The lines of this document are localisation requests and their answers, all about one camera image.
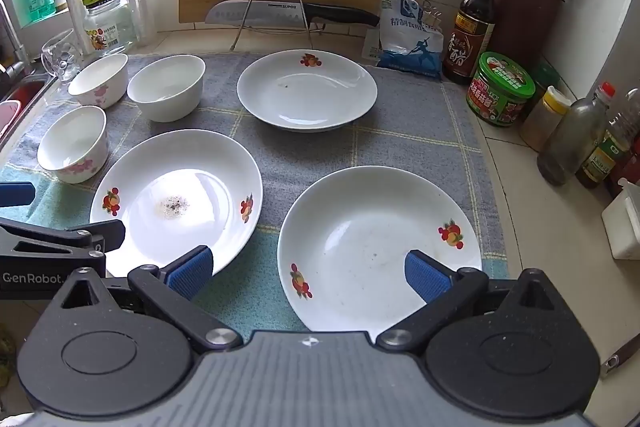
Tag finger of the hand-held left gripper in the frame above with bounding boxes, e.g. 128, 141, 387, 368
0, 217, 127, 258
0, 182, 37, 208

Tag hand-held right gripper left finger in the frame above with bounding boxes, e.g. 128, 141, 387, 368
59, 246, 243, 354

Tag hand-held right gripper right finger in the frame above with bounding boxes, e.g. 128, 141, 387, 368
376, 249, 557, 353

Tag white bowl with pink flowers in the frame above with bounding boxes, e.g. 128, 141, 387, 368
36, 105, 109, 184
67, 53, 130, 110

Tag white floral plate with stain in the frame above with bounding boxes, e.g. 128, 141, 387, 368
89, 129, 264, 279

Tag plain white bowl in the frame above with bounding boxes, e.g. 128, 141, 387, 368
126, 55, 207, 123

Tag red basin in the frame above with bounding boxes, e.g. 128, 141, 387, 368
0, 77, 51, 138

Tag clear glass mug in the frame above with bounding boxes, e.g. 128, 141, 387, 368
41, 28, 86, 84

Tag steel faucet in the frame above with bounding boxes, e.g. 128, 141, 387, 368
0, 0, 28, 80

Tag grey checkered towel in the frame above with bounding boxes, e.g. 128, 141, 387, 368
0, 52, 508, 333

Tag glass jar with green lid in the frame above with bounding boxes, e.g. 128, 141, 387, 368
81, 0, 137, 56

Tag spice jar with yellow lid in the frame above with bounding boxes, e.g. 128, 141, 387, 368
519, 86, 572, 152

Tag green sauce jar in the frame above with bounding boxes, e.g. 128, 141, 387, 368
466, 52, 537, 128

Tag glass oil bottle red cap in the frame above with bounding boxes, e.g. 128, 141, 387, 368
537, 82, 617, 186

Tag white plastic box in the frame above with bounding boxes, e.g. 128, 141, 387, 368
601, 179, 640, 261

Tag bottle with green label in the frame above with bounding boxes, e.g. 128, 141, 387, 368
575, 88, 640, 188

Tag red sauce bottle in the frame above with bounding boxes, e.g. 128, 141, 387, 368
607, 142, 640, 200

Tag dark green lidded jar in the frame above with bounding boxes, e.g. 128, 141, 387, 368
520, 64, 561, 122

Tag blue and white salt bag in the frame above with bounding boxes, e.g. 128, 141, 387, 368
372, 0, 446, 80

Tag dark vinegar bottle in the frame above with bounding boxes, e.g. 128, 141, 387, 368
442, 0, 501, 85

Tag binder clips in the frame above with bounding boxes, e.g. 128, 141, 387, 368
422, 0, 446, 30

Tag dark red knife block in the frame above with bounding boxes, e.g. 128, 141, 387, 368
487, 0, 566, 70

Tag dark utensil handle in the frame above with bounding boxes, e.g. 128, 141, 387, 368
600, 332, 640, 380

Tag kitchen knife with black handle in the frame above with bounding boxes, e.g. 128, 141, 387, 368
204, 0, 381, 28

